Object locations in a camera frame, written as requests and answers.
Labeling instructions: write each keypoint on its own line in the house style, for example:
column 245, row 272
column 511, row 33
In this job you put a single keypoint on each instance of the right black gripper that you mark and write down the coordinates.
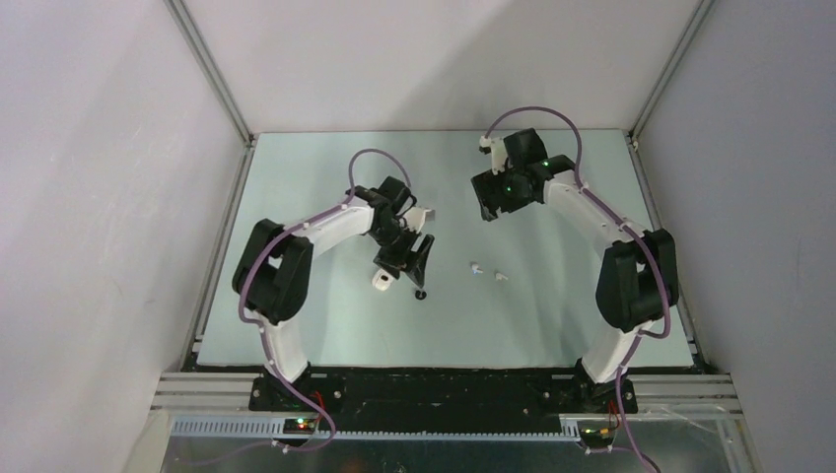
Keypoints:
column 487, row 184

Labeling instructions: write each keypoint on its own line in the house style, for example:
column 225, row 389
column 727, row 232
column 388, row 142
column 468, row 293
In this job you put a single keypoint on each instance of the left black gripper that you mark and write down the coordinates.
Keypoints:
column 397, row 261

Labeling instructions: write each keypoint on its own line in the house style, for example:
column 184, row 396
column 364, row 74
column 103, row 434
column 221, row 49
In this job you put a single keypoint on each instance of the white earbud charging case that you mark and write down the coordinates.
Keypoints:
column 382, row 280

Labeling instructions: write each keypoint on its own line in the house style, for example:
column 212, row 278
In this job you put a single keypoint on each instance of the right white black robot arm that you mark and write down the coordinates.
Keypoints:
column 638, row 279

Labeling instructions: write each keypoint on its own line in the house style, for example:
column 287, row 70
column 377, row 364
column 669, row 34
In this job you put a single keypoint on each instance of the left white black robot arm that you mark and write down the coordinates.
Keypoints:
column 273, row 275

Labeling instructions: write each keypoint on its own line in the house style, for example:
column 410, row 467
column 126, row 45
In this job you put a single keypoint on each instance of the left controller board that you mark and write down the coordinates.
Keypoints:
column 300, row 426

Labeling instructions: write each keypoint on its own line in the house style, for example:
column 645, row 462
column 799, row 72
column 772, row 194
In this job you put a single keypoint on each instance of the controller board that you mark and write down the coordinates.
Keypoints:
column 300, row 426
column 598, row 439

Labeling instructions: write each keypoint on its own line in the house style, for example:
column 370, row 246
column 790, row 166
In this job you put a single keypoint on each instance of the right controller board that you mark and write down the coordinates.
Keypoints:
column 598, row 439

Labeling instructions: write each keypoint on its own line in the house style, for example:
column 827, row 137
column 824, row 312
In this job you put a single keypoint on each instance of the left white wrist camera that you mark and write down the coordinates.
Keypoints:
column 416, row 218

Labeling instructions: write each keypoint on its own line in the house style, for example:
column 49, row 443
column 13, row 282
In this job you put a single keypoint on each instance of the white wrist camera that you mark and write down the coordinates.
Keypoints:
column 416, row 218
column 496, row 149

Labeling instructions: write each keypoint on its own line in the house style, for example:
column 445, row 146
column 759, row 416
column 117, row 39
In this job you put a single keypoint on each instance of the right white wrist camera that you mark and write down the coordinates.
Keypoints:
column 496, row 149

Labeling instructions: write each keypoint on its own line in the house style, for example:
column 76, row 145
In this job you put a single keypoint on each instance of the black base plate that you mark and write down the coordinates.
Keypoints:
column 412, row 399

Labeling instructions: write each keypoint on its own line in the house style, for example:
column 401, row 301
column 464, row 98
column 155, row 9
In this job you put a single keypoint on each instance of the grey slotted cable duct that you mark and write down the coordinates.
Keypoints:
column 229, row 427

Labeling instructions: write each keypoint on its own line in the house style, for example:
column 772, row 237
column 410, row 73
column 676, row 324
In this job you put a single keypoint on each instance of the right aluminium corner post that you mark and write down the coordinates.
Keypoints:
column 682, row 45

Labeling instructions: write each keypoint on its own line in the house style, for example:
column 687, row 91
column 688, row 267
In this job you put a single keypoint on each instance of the aluminium corner post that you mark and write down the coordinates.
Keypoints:
column 201, row 52
column 682, row 45

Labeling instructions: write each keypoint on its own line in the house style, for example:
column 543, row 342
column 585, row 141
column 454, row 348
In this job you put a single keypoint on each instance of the left aluminium corner post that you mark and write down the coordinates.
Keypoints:
column 201, row 52

